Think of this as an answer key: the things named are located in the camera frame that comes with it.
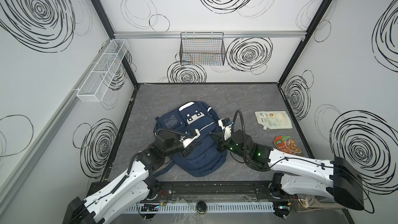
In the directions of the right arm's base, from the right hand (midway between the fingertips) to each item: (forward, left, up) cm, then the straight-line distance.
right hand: (208, 137), depth 73 cm
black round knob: (-27, +3, -8) cm, 28 cm away
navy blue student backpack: (-8, +2, -7) cm, 11 cm away
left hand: (0, +5, -1) cm, 5 cm away
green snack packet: (+5, -46, -18) cm, 50 cm away
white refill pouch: (+21, -43, -18) cm, 51 cm away
